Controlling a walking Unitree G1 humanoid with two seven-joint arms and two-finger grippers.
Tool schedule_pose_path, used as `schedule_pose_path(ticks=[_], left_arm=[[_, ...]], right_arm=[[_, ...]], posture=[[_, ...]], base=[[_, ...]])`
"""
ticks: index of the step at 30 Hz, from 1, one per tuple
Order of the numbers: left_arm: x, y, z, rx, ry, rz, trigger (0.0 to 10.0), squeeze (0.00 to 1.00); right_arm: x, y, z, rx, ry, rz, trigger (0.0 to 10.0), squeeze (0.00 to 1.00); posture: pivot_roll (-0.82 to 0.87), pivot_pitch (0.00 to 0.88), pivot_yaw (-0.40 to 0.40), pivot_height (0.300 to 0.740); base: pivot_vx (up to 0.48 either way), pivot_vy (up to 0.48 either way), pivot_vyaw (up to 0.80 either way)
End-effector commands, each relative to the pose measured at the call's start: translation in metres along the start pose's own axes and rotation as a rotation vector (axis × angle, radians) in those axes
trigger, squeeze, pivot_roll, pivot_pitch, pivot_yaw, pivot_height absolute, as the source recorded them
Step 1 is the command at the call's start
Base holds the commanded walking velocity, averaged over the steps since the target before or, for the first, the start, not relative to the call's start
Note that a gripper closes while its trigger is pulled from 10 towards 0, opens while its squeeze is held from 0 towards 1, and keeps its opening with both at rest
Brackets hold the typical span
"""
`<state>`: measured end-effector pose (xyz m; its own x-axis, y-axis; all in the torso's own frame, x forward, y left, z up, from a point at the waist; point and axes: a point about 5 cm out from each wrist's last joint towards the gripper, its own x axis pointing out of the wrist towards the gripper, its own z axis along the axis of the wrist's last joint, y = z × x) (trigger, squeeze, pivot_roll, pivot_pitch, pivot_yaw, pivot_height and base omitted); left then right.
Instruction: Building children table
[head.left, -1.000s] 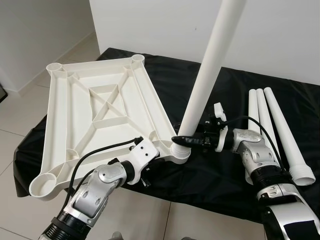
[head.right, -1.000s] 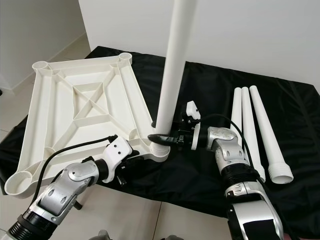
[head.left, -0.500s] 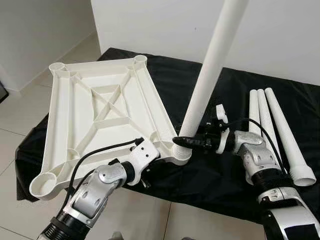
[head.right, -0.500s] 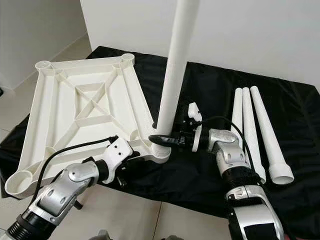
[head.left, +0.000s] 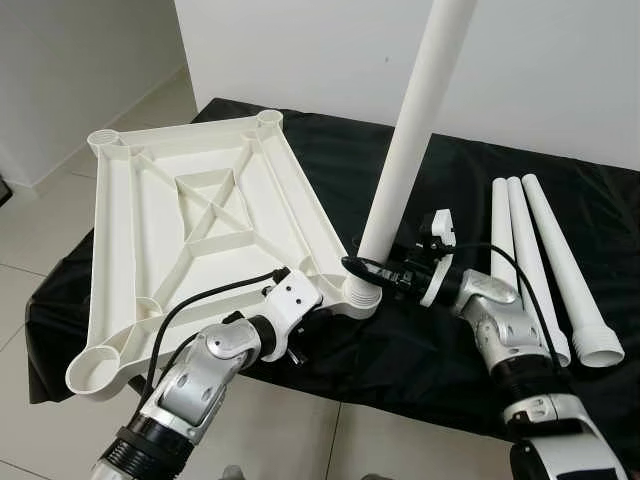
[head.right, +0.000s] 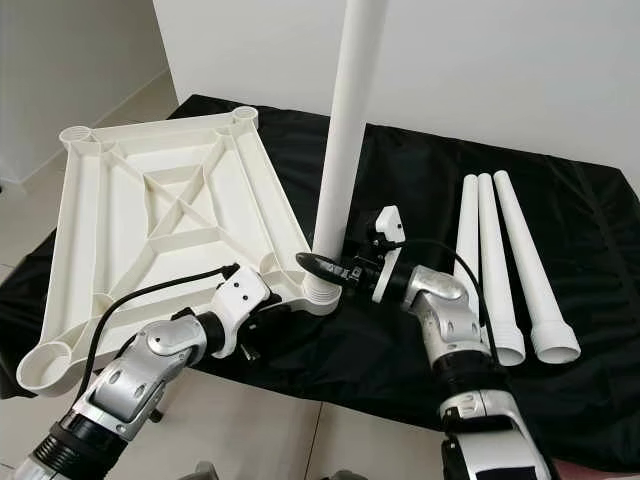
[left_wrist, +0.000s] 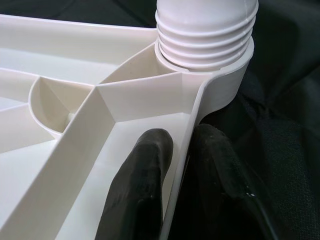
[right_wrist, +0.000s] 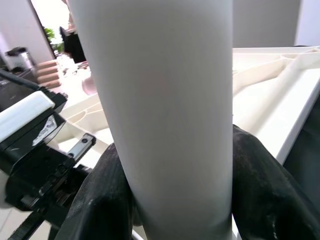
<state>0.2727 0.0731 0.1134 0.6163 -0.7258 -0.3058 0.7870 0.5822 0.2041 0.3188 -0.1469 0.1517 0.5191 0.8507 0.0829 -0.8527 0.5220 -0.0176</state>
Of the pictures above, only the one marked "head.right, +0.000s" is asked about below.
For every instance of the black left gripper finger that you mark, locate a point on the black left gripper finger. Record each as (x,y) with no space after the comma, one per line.
(282,311)

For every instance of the black metal table leg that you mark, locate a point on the black metal table leg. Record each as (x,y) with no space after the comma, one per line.
(155,405)

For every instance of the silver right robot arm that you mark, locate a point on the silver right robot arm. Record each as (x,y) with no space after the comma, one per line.
(460,320)

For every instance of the grey robot leg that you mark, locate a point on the grey robot leg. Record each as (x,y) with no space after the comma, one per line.
(345,475)
(205,472)

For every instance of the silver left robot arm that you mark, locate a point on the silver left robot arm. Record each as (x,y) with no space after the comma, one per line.
(140,380)

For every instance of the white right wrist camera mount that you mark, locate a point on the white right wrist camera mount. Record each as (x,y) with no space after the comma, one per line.
(387,228)

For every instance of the black table cloth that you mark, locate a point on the black table cloth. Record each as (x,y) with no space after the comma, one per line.
(590,260)

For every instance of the grey right robot leg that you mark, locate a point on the grey right robot leg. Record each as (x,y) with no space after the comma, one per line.
(345,475)

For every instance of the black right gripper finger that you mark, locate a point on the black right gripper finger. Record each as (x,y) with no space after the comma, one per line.
(320,268)

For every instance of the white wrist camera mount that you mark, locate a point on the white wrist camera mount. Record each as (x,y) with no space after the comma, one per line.
(245,292)
(387,228)

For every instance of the white plastic table leg tube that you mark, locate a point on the white plastic table leg tube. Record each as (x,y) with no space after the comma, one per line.
(498,280)
(468,230)
(535,280)
(345,120)

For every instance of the white plastic table top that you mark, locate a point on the white plastic table top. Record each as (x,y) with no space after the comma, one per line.
(170,220)

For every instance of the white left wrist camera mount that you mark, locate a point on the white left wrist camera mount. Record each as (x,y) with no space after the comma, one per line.
(245,292)

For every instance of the grey left robot leg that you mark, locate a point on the grey left robot leg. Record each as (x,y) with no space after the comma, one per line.
(205,472)

